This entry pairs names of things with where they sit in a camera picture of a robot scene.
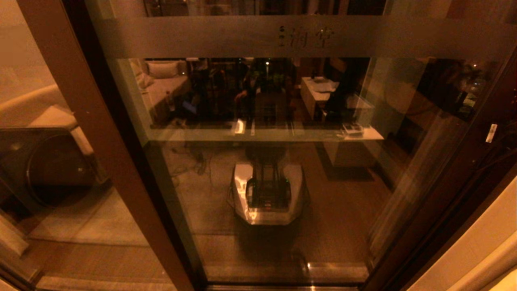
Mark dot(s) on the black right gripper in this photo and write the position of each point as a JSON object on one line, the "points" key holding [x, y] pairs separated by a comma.
{"points": [[508, 135]]}

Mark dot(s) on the dark brown door jamb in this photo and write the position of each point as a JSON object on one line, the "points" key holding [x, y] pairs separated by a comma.
{"points": [[472, 218]]}

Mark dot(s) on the brown framed sliding glass door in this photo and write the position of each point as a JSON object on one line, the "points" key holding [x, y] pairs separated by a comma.
{"points": [[452, 161]]}

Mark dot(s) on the dark front-load washing machine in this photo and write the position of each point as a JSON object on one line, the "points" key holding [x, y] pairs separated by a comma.
{"points": [[52, 169]]}

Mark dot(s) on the brown framed fixed glass panel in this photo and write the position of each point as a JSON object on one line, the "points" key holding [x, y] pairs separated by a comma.
{"points": [[103, 133]]}

